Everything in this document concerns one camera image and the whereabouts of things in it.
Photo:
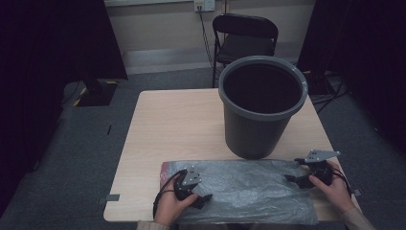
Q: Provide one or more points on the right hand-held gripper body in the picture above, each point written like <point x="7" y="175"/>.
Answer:
<point x="320" y="171"/>

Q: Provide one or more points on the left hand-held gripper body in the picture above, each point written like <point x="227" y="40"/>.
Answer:
<point x="186" y="188"/>

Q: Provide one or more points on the grey plastic trash bag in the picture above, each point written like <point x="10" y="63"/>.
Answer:
<point x="252" y="191"/>

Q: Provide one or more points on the dark grey trash bin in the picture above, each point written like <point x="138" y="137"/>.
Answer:
<point x="255" y="137"/>

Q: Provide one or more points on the person's left hand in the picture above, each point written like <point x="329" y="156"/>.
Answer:
<point x="169" y="207"/>

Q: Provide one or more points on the person's right hand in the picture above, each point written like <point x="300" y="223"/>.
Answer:
<point x="338" y="195"/>

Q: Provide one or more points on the grey tape strip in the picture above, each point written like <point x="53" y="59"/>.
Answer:
<point x="356" y="192"/>
<point x="111" y="197"/>

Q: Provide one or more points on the black equipment base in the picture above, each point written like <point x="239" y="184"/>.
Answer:
<point x="319" y="84"/>

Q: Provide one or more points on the black stand base yellow stripes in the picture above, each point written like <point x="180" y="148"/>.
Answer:
<point x="95" y="94"/>

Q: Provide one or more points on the black curtain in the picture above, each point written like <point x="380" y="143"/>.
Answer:
<point x="367" y="48"/>
<point x="38" y="64"/>

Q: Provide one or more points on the black folding chair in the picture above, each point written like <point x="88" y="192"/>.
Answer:
<point x="244" y="27"/>

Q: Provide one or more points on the grey wall baseboard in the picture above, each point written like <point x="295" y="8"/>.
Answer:
<point x="159" y="60"/>

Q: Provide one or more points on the white wall outlet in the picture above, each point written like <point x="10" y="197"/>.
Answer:
<point x="205" y="4"/>

